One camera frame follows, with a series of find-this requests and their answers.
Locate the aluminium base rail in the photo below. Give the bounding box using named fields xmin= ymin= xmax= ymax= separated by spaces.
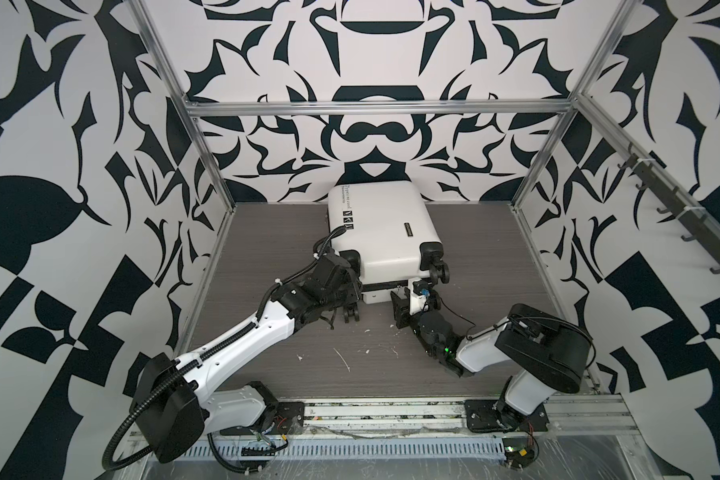
xmin=285 ymin=394 xmax=639 ymax=439

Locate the wall hook rack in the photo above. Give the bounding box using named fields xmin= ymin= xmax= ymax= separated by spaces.
xmin=616 ymin=143 xmax=720 ymax=275

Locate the black suitcase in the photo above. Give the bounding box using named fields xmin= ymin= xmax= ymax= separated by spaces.
xmin=327 ymin=181 xmax=450 ymax=304

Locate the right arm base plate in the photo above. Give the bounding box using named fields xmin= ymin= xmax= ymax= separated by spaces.
xmin=464 ymin=399 xmax=549 ymax=433

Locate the white slotted cable duct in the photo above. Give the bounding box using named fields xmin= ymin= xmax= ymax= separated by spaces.
xmin=216 ymin=438 xmax=506 ymax=462

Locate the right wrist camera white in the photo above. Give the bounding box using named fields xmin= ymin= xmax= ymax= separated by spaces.
xmin=408 ymin=278 xmax=431 ymax=316

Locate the aluminium cage frame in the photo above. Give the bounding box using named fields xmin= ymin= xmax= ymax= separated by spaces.
xmin=122 ymin=0 xmax=720 ymax=397

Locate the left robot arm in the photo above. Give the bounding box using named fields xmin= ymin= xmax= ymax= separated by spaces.
xmin=101 ymin=226 xmax=361 ymax=471

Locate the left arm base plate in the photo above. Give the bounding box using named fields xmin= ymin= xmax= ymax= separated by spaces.
xmin=264 ymin=401 xmax=306 ymax=435

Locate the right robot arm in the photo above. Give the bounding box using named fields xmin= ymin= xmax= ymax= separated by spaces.
xmin=390 ymin=286 xmax=596 ymax=433

